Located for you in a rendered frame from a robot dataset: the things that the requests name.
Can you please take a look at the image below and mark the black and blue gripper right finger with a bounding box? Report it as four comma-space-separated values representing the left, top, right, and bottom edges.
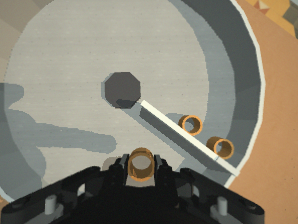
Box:
153, 154, 265, 224

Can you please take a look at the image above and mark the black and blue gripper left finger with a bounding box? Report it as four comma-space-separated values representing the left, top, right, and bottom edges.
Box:
0, 154, 129, 224

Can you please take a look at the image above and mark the bronze bushing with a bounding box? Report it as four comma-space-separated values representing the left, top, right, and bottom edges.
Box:
178, 115, 202, 136
206, 137, 234, 160
128, 147, 155, 182

